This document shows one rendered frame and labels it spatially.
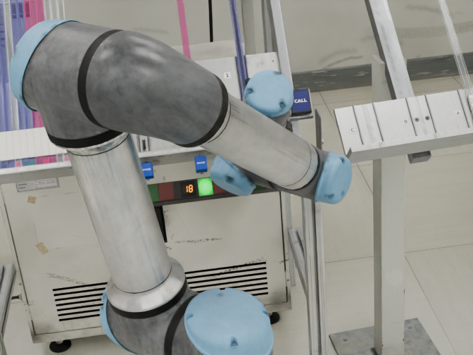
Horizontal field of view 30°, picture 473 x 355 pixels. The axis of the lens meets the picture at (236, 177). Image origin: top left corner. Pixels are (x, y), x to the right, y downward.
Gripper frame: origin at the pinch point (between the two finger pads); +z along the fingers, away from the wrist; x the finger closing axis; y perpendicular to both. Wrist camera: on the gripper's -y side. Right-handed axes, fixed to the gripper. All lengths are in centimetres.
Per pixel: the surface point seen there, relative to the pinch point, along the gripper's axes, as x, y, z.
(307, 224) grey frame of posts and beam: 10.5, 12.2, 24.2
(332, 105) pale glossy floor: 51, -69, 190
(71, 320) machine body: -49, 20, 72
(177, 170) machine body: -16.1, -9.2, 45.5
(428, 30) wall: 98, -98, 188
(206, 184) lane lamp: -10.4, 4.0, 10.8
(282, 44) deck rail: 9.1, -23.4, 8.7
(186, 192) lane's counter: -14.6, 5.3, 10.8
